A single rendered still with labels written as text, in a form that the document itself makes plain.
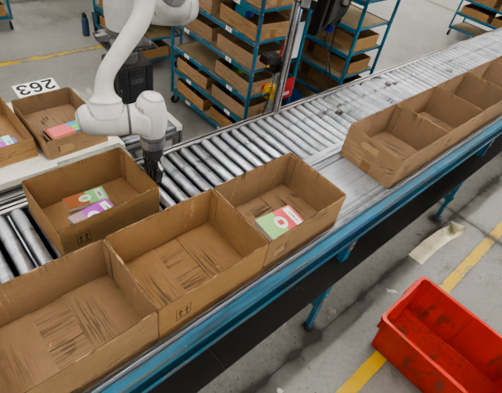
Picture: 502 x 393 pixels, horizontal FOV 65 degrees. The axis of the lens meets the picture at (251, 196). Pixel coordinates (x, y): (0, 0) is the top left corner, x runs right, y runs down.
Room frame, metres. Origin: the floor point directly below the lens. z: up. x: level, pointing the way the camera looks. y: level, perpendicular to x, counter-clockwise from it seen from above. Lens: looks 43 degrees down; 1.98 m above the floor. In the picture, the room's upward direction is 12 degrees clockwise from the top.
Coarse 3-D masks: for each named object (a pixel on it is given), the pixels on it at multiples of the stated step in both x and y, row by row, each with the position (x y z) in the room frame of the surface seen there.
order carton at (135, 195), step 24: (72, 168) 1.10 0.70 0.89; (96, 168) 1.17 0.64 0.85; (120, 168) 1.25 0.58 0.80; (24, 192) 0.95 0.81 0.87; (48, 192) 1.02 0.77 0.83; (72, 192) 1.08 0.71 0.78; (120, 192) 1.16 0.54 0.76; (144, 192) 1.03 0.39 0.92; (48, 216) 0.96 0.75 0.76; (96, 216) 0.88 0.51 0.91; (120, 216) 0.94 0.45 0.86; (144, 216) 1.02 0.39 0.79; (72, 240) 0.81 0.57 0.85; (96, 240) 0.87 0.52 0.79
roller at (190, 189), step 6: (162, 156) 1.45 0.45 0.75; (162, 162) 1.42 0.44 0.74; (168, 162) 1.42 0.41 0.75; (168, 168) 1.38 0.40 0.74; (174, 168) 1.38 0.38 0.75; (168, 174) 1.37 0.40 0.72; (174, 174) 1.35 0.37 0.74; (180, 174) 1.36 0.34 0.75; (174, 180) 1.34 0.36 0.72; (180, 180) 1.32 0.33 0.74; (186, 180) 1.32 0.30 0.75; (180, 186) 1.30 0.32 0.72; (186, 186) 1.29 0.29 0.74; (192, 186) 1.29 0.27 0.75; (186, 192) 1.27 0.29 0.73; (192, 192) 1.26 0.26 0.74; (198, 192) 1.26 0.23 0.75
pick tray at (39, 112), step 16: (32, 96) 1.58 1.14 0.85; (48, 96) 1.64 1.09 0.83; (64, 96) 1.70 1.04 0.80; (16, 112) 1.47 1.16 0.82; (32, 112) 1.57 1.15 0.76; (48, 112) 1.59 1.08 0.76; (64, 112) 1.62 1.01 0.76; (32, 128) 1.35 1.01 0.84; (48, 128) 1.47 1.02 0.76; (48, 144) 1.28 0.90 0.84; (64, 144) 1.32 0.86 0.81; (80, 144) 1.38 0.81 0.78; (96, 144) 1.44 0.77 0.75
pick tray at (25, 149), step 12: (0, 108) 1.51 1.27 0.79; (0, 120) 1.46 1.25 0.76; (12, 120) 1.45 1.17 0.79; (0, 132) 1.38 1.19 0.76; (12, 132) 1.39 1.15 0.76; (24, 132) 1.35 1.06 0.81; (12, 144) 1.22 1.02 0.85; (24, 144) 1.25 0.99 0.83; (0, 156) 1.17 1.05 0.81; (12, 156) 1.21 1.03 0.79; (24, 156) 1.24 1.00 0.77; (36, 156) 1.27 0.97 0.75
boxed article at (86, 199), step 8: (88, 192) 1.11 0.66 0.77; (96, 192) 1.12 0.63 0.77; (104, 192) 1.13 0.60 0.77; (64, 200) 1.04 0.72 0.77; (72, 200) 1.05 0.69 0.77; (80, 200) 1.05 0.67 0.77; (88, 200) 1.06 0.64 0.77; (96, 200) 1.07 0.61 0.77; (72, 208) 1.01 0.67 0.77; (80, 208) 1.02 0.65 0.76
